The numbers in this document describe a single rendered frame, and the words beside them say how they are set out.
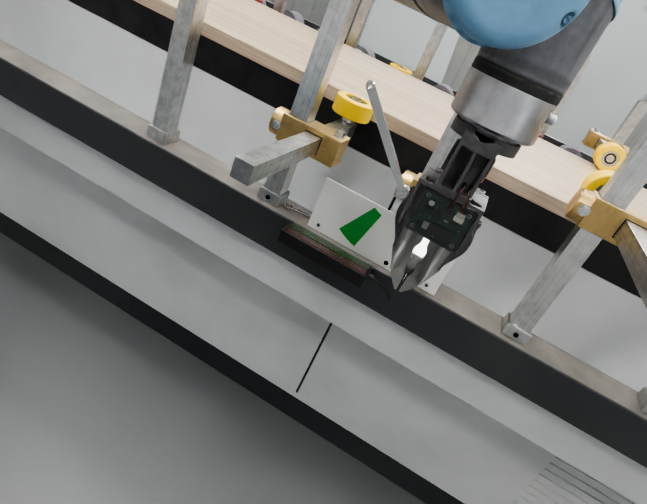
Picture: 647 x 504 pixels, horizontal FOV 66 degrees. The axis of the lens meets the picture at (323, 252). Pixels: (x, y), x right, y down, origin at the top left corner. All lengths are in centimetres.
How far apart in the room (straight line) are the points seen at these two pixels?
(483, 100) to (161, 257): 111
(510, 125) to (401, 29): 498
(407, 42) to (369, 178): 444
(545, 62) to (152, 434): 119
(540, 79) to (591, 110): 672
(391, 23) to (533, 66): 494
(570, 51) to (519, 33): 18
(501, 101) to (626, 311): 73
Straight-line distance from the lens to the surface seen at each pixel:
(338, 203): 88
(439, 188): 50
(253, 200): 93
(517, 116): 49
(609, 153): 170
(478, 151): 49
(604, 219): 84
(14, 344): 155
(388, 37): 540
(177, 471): 133
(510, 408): 102
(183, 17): 99
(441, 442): 137
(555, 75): 50
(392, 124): 105
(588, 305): 114
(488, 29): 31
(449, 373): 100
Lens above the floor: 110
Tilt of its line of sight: 28 degrees down
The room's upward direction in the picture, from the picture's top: 24 degrees clockwise
